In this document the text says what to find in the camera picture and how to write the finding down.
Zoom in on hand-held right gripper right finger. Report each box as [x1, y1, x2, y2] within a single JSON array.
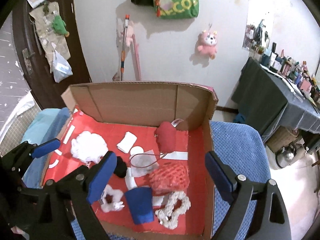
[[205, 151, 292, 240]]

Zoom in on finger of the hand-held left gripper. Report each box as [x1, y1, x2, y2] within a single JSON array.
[[0, 166, 47, 198], [0, 139, 61, 173]]

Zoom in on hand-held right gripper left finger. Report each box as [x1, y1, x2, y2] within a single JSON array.
[[37, 151, 118, 240]]

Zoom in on white fluffy scrunchie plaid bow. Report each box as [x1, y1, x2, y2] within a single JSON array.
[[101, 184, 125, 213]]

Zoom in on black knitted yarn piece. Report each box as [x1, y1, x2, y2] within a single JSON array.
[[113, 156, 129, 179]]

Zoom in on white mesh bath pouf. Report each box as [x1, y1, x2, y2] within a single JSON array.
[[71, 131, 108, 167]]

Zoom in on cream crochet scrunchie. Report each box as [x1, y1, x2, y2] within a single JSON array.
[[155, 191, 192, 230]]

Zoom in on small white cloth pad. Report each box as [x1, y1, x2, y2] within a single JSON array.
[[117, 131, 137, 153]]

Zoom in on blue felt cloth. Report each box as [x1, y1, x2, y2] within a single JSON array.
[[124, 187, 154, 225]]

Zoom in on red foam mesh net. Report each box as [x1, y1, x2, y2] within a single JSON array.
[[149, 162, 189, 195]]

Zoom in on red knitted pouch with cord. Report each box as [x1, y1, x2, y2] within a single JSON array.
[[129, 119, 184, 168]]

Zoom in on cardboard box red lining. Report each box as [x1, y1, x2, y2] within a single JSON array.
[[41, 81, 219, 239]]

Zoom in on light blue sheet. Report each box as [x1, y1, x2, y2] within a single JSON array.
[[21, 108, 71, 188]]

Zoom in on blue fleece blanket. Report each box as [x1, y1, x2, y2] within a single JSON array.
[[54, 107, 266, 240]]

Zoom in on silver kettle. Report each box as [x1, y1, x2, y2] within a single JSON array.
[[275, 145, 298, 169]]

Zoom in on wicker basket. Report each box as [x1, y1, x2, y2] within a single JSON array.
[[266, 127, 299, 153]]

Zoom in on translucent plastic bag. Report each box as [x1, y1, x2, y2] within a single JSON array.
[[51, 49, 74, 84]]

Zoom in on table with grey cloth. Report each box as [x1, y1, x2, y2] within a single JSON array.
[[231, 57, 320, 153]]

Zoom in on beige hanging door organizer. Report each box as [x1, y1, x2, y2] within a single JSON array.
[[29, 1, 72, 61]]

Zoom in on dark brown door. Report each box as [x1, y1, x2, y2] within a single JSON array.
[[11, 0, 92, 105]]

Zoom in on green plush toy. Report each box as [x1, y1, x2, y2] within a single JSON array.
[[51, 15, 69, 37]]

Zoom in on pink rod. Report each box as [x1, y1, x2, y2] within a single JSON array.
[[132, 34, 142, 81]]

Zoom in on table with cosmetics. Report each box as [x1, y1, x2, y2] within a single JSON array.
[[250, 42, 320, 101]]

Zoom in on pink horned plush toy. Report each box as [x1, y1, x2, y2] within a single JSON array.
[[196, 30, 218, 60]]

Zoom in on pale pink plush toy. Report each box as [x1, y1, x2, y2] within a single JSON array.
[[122, 20, 136, 48]]

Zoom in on metal door handle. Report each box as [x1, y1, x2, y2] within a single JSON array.
[[22, 48, 36, 76]]

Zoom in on mop handle orange grips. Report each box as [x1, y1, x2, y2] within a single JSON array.
[[114, 14, 132, 81]]

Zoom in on wall mirror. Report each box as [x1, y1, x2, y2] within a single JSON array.
[[242, 0, 276, 53]]

